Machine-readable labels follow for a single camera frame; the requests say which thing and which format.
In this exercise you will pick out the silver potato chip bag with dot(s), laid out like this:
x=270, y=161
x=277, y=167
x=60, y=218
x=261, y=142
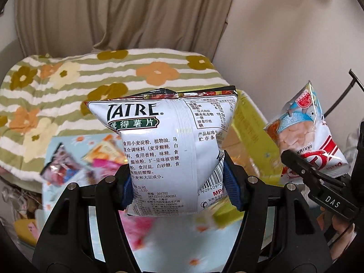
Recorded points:
x=159, y=136

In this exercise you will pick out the orange yellow snack packet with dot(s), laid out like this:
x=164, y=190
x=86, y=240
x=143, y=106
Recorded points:
x=105, y=149

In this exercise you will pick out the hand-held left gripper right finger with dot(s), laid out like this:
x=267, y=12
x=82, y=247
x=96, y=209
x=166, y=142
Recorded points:
x=229, y=182

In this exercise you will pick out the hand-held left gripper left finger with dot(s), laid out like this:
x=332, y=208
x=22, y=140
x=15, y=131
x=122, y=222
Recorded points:
x=126, y=189

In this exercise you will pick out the white red shrimp chip packet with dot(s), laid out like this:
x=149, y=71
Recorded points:
x=304, y=128

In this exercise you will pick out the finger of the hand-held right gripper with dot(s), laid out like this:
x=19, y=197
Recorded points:
x=301, y=166

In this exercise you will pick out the clear plastic bag clutter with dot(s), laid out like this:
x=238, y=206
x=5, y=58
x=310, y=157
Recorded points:
x=20, y=202

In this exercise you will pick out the pink snack packet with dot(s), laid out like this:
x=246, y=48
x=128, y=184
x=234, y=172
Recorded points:
x=106, y=167

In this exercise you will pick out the green striped flower blanket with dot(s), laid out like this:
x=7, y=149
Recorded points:
x=85, y=82

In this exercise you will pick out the yellow-green cardboard box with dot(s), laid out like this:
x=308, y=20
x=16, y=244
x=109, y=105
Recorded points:
x=256, y=136

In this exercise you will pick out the dark purple snack packet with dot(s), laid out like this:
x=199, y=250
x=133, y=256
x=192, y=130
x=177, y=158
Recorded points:
x=64, y=166

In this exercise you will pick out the yellow and pink item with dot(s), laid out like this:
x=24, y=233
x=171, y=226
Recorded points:
x=27, y=230

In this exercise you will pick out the black tripod stand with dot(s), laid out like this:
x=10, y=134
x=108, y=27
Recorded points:
x=339, y=96

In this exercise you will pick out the light blue daisy bedsheet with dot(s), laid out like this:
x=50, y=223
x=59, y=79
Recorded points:
x=170, y=243

